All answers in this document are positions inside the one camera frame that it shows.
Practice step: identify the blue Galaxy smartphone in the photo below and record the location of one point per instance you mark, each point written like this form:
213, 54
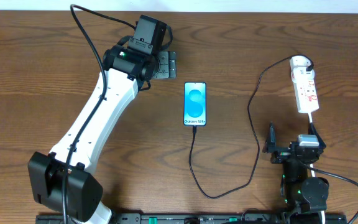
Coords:
194, 104

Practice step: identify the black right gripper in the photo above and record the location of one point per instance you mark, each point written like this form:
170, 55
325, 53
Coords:
285, 152

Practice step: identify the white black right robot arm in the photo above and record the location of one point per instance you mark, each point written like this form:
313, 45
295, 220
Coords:
304, 193

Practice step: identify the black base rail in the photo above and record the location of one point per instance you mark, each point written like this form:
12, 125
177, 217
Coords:
249, 217

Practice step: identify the white power strip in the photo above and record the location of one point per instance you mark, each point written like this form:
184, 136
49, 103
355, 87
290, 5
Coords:
302, 76

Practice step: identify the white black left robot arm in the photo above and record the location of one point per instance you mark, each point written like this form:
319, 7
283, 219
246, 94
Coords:
63, 180

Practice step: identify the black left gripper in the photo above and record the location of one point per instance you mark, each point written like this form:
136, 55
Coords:
169, 65

